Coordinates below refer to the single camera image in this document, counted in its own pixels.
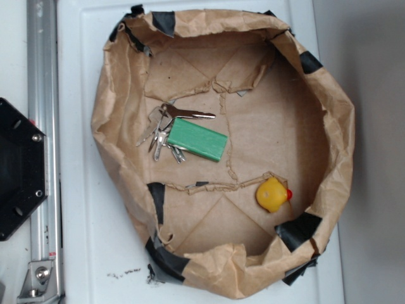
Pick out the yellow rubber duck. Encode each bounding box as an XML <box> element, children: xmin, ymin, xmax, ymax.
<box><xmin>256</xmin><ymin>177</ymin><xmax>292</xmax><ymax>213</ymax></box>

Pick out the green rectangular block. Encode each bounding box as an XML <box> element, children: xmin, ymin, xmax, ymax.
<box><xmin>167</xmin><ymin>118</ymin><xmax>228</xmax><ymax>162</ymax></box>

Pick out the silver key bunch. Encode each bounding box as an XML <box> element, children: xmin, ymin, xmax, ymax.
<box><xmin>136</xmin><ymin>103</ymin><xmax>216</xmax><ymax>161</ymax></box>

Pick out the brown paper bag bin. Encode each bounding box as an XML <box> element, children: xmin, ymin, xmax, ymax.
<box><xmin>91</xmin><ymin>6</ymin><xmax>355</xmax><ymax>299</ymax></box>

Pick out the aluminium extrusion rail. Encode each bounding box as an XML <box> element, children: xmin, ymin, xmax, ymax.
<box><xmin>27</xmin><ymin>1</ymin><xmax>65</xmax><ymax>303</ymax></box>

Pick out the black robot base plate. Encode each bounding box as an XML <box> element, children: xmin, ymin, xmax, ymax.
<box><xmin>1</xmin><ymin>98</ymin><xmax>47</xmax><ymax>241</ymax></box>

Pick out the grey metal corner bracket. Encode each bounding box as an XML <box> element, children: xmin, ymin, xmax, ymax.
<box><xmin>16</xmin><ymin>260</ymin><xmax>57</xmax><ymax>303</ymax></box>

